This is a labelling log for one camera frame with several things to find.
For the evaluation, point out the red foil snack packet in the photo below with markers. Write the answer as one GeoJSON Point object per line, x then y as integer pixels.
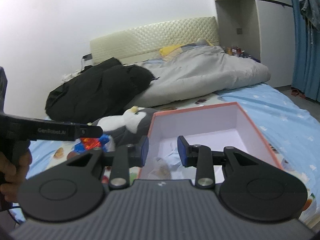
{"type": "Point", "coordinates": [90, 143]}

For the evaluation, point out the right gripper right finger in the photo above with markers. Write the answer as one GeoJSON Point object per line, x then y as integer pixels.
{"type": "Point", "coordinates": [200, 157]}

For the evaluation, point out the blue star bed sheet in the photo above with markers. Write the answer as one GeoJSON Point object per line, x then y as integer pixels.
{"type": "Point", "coordinates": [290, 129]}

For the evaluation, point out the blue plastic snack bag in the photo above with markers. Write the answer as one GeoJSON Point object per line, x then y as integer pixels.
{"type": "Point", "coordinates": [105, 142]}

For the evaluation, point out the pink cardboard storage box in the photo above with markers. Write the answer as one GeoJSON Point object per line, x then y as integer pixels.
{"type": "Point", "coordinates": [215, 126]}

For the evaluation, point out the grey quilt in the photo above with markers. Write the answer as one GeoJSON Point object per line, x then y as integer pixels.
{"type": "Point", "coordinates": [196, 72]}

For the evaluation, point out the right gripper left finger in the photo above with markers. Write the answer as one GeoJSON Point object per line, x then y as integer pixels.
{"type": "Point", "coordinates": [124, 158]}

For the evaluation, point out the person's left hand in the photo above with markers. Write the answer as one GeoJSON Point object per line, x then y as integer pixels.
{"type": "Point", "coordinates": [14, 176]}

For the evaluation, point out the cream padded headboard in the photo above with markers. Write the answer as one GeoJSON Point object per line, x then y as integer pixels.
{"type": "Point", "coordinates": [143, 43]}

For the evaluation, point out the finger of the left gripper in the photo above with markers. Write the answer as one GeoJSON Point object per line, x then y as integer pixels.
{"type": "Point", "coordinates": [87, 131]}

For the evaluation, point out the yellow pillow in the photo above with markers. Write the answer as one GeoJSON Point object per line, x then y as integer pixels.
{"type": "Point", "coordinates": [165, 51]}

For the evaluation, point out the black jacket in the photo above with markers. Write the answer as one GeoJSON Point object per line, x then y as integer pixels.
{"type": "Point", "coordinates": [99, 91]}

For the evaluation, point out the blue curtain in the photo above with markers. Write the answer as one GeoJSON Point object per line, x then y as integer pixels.
{"type": "Point", "coordinates": [306, 69]}

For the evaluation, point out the grey white penguin plush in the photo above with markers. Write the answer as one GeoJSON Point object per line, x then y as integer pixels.
{"type": "Point", "coordinates": [129, 127]}

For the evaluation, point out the white wardrobe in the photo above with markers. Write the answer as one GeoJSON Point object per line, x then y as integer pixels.
{"type": "Point", "coordinates": [264, 29]}

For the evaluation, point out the fruit print table cloth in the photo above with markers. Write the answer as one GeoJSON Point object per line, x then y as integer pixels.
{"type": "Point", "coordinates": [75, 154]}

